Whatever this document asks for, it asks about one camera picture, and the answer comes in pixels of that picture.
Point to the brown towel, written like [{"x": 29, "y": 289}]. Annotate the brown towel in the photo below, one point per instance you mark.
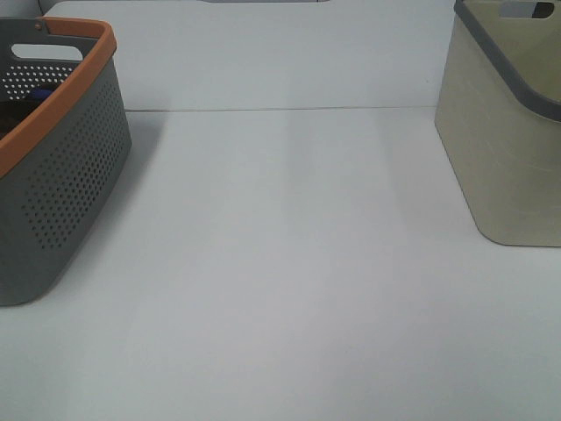
[{"x": 12, "y": 113}]

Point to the blue cloth in basket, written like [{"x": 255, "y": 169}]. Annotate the blue cloth in basket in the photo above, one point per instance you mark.
[{"x": 40, "y": 94}]

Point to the beige basket with grey rim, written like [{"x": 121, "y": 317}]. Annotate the beige basket with grey rim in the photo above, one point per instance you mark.
[{"x": 498, "y": 116}]

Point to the grey basket with orange rim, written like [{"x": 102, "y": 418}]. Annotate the grey basket with orange rim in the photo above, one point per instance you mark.
[{"x": 60, "y": 164}]

